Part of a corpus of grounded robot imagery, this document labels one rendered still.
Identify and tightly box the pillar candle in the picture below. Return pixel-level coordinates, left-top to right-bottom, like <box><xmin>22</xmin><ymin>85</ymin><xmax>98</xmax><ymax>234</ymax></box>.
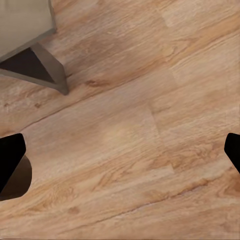
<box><xmin>0</xmin><ymin>155</ymin><xmax>33</xmax><ymax>202</ymax></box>

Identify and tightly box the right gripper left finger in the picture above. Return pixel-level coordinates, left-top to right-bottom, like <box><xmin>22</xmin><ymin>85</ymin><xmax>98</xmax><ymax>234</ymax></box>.
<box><xmin>0</xmin><ymin>133</ymin><xmax>26</xmax><ymax>193</ymax></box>

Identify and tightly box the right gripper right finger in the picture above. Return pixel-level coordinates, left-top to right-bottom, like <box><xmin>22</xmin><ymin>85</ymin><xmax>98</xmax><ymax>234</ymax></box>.
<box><xmin>224</xmin><ymin>132</ymin><xmax>240</xmax><ymax>173</ymax></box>

